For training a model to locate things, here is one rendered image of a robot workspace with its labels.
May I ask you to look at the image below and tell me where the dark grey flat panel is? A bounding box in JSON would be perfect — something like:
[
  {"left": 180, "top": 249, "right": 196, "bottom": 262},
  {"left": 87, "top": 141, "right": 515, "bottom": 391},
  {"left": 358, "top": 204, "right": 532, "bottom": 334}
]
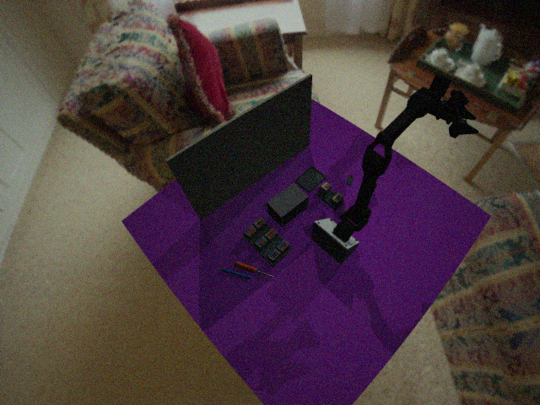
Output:
[{"left": 165, "top": 74, "right": 312, "bottom": 220}]

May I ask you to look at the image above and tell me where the brown-handled screwdriver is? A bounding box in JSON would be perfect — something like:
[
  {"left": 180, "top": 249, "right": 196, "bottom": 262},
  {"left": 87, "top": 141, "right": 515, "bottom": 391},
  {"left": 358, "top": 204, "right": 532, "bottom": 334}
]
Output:
[{"left": 235, "top": 262, "right": 274, "bottom": 278}]

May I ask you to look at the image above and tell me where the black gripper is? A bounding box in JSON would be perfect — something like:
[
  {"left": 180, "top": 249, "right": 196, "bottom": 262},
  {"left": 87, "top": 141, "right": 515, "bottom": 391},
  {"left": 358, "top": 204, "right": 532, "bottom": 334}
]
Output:
[{"left": 435, "top": 101, "right": 478, "bottom": 138}]

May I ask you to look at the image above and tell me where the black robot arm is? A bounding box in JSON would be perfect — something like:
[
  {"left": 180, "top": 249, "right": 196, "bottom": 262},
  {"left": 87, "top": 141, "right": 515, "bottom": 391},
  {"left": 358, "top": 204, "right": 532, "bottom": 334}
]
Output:
[{"left": 332, "top": 74, "right": 469, "bottom": 242}]

